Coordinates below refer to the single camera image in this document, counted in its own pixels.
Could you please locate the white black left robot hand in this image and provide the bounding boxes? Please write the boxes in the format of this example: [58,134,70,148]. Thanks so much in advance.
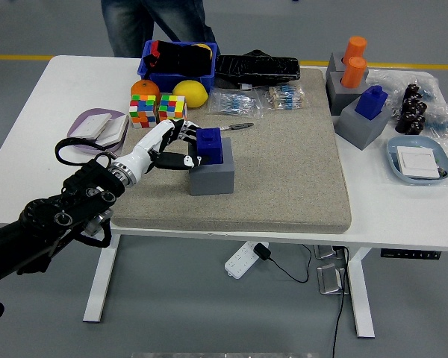
[111,118,212,179]

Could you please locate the blue square seal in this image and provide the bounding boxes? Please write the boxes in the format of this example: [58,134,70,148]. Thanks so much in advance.
[354,85,389,121]
[196,128,225,166]

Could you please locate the grey cube seal holder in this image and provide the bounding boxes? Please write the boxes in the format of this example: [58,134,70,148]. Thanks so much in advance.
[188,136,235,197]
[327,51,370,81]
[325,70,370,116]
[334,97,393,151]

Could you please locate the orange cylinder seal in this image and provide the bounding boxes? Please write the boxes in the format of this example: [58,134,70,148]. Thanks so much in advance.
[342,36,368,63]
[341,56,368,90]

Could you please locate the small colourful puzzle cube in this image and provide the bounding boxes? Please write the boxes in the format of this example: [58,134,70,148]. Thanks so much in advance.
[129,93,158,130]

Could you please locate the large colourful puzzle cube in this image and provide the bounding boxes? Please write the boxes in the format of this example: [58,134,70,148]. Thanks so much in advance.
[157,94,188,131]

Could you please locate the orange fruit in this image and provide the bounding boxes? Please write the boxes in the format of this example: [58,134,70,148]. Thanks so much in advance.
[130,79,161,104]

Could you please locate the yellow lemon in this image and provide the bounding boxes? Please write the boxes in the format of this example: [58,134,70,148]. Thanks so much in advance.
[172,79,209,109]

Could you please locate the purple tray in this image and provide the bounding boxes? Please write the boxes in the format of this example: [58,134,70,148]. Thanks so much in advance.
[66,107,130,157]

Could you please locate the blue plastic bin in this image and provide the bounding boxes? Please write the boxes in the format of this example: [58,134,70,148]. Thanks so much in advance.
[137,40,218,94]

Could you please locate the black cloth gloves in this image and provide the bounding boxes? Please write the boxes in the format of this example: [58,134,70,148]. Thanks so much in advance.
[141,40,214,78]

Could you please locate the yellow round object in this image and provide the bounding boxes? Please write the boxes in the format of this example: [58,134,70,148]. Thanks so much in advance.
[192,43,214,59]

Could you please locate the person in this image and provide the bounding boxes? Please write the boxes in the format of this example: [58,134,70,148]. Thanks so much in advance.
[100,0,217,59]

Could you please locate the grey-brown mat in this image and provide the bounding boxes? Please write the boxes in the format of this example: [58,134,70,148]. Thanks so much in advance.
[107,66,352,235]

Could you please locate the black wrapped keyboard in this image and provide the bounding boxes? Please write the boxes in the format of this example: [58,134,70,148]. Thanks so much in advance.
[213,48,302,90]

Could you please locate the white table leg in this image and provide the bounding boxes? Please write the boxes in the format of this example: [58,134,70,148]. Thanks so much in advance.
[82,233,121,324]
[345,245,376,339]

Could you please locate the white power strip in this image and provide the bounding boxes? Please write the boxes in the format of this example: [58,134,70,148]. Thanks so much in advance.
[224,240,262,280]

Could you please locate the bag of brown blue resistors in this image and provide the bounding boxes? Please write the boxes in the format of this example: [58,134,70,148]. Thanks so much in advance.
[259,84,307,112]

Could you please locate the black power adapter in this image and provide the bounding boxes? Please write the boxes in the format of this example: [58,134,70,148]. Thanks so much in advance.
[253,242,273,262]

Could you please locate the light blue tray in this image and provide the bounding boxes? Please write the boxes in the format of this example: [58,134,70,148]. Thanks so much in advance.
[386,134,448,186]

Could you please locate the black table control panel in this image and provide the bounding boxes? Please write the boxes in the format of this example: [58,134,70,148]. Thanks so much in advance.
[380,248,442,260]

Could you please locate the thin black adapter cable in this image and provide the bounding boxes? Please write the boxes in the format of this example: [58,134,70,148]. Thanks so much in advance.
[268,244,313,283]

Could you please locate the small metal bracket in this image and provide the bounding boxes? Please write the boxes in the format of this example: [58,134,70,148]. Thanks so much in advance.
[313,244,346,260]

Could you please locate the large metal bracket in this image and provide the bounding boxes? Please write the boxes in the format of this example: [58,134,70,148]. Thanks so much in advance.
[316,263,350,296]

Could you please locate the long black floor cable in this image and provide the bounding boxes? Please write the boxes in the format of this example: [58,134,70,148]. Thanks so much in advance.
[330,245,351,358]

